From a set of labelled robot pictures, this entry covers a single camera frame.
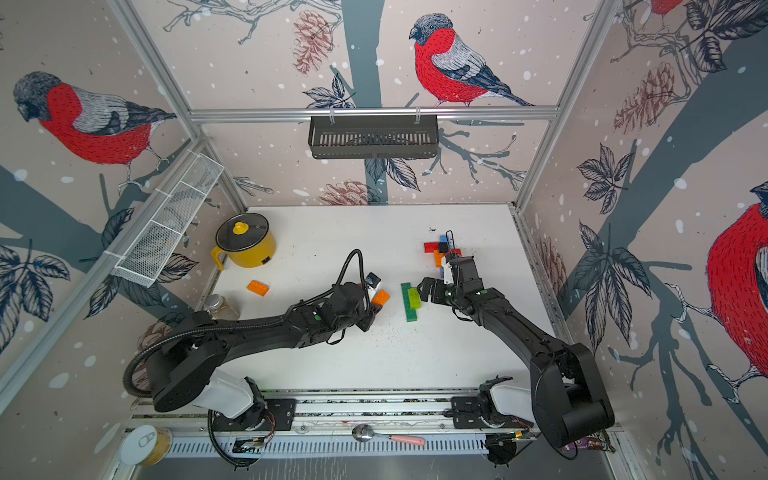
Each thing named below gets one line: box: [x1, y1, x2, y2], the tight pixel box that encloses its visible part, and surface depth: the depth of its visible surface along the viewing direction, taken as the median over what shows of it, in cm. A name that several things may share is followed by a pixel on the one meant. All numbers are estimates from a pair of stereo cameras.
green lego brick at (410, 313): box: [401, 282, 417, 322], surface depth 92 cm
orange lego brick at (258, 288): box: [246, 280, 270, 297], surface depth 99 cm
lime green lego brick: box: [408, 288, 423, 309], surface depth 92 cm
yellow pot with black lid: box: [211, 212, 277, 271], surface depth 101 cm
